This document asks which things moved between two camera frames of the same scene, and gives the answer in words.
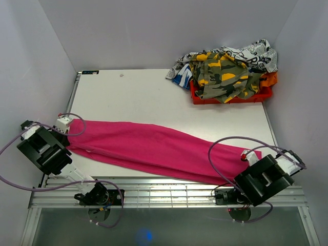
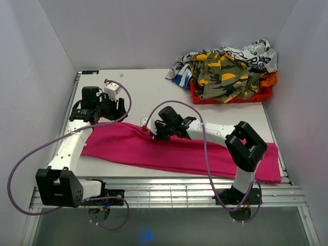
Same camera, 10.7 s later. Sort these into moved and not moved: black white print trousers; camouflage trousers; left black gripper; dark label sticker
Moved: left black gripper
Not moved: black white print trousers; camouflage trousers; dark label sticker
